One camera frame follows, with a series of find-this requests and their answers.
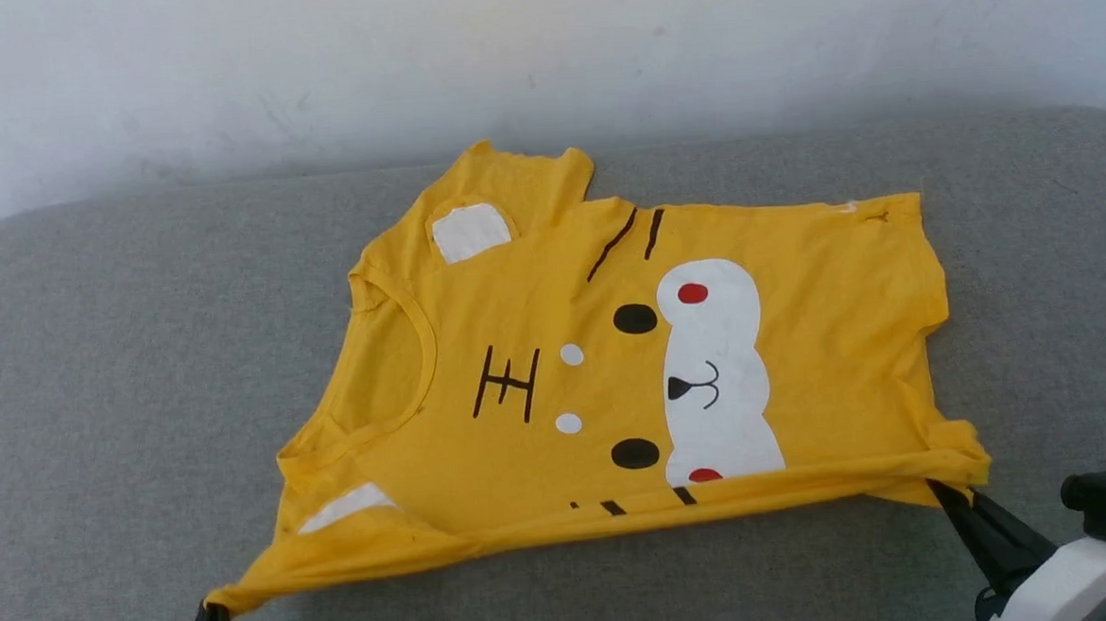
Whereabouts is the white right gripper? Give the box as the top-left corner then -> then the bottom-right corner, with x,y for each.
925,469 -> 1106,621

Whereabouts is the yellow tiger face T-shirt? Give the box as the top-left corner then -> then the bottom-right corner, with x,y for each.
181,113 -> 999,619

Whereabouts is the grey fabric sofa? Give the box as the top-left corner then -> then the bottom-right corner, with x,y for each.
0,104 -> 1106,621

